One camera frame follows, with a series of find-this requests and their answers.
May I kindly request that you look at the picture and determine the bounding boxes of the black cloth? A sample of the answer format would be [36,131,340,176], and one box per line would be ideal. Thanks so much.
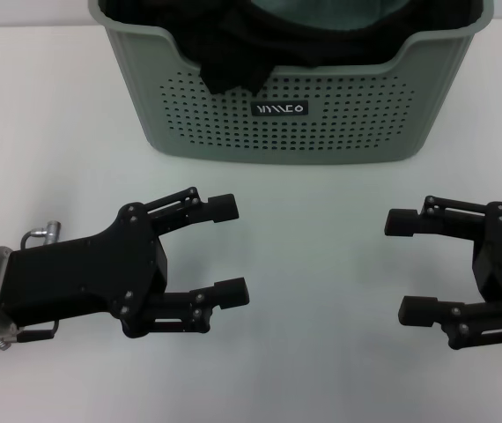
[100,0,485,96]

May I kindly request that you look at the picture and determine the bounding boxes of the black cable silver elbow plug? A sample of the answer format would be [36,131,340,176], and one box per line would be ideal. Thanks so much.
[20,220,65,246]

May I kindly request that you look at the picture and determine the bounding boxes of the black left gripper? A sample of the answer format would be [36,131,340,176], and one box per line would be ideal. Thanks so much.
[2,202,171,339]

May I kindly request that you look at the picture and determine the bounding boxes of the grey-green perforated plastic basket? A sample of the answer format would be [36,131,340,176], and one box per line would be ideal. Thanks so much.
[87,0,494,165]

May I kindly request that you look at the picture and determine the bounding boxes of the black cable ridged silver plug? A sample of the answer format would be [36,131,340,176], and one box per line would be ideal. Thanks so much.
[0,319,61,353]

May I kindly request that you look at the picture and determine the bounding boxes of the yellow grey towel black edge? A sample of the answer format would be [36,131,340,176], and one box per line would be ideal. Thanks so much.
[250,0,410,30]

